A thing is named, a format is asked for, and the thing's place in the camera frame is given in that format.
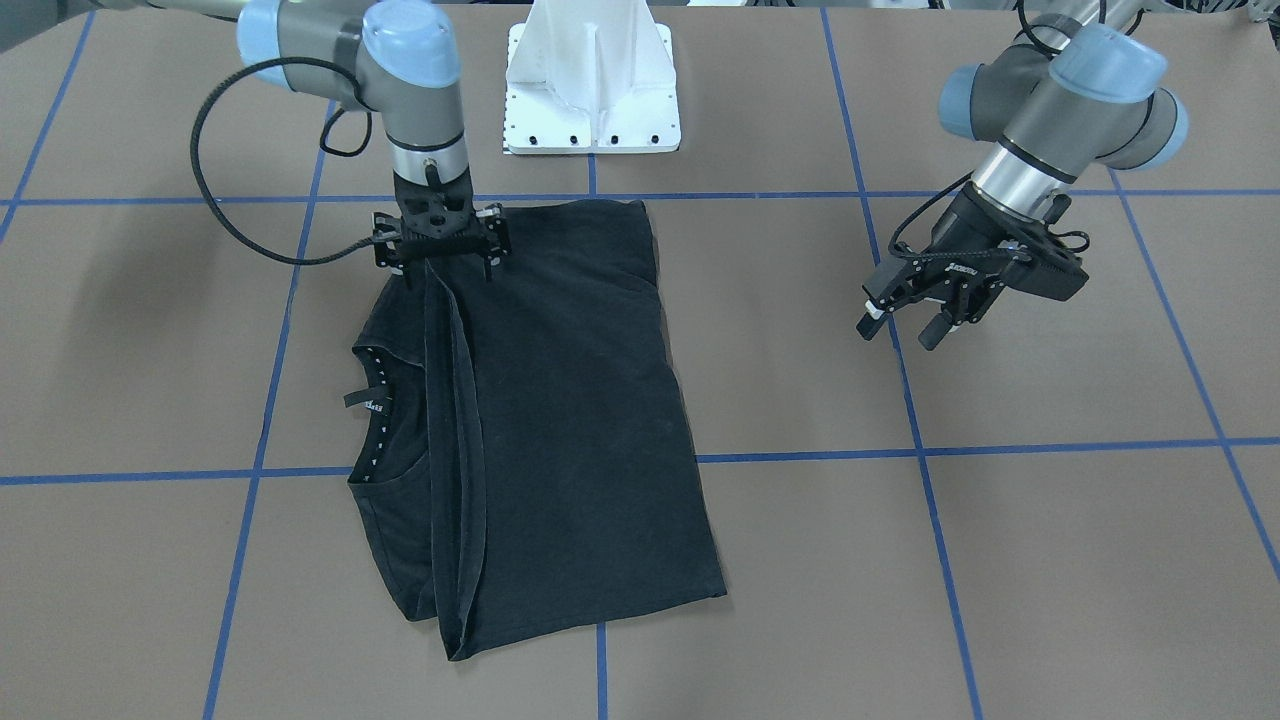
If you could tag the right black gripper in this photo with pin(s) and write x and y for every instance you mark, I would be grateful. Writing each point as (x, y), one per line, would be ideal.
(495, 235)

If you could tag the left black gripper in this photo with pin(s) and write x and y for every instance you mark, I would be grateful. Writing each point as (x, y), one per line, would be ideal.
(965, 228)

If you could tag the black graphic t-shirt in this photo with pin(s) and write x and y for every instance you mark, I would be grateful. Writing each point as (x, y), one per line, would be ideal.
(528, 464)

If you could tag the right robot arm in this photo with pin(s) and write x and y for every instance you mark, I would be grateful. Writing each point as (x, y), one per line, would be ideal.
(394, 61)

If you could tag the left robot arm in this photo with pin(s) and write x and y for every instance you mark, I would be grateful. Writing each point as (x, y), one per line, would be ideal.
(1074, 89)

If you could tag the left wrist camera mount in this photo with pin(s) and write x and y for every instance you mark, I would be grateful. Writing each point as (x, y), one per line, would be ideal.
(1040, 264)

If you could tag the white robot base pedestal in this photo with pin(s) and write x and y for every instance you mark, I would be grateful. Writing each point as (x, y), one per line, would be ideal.
(591, 77)

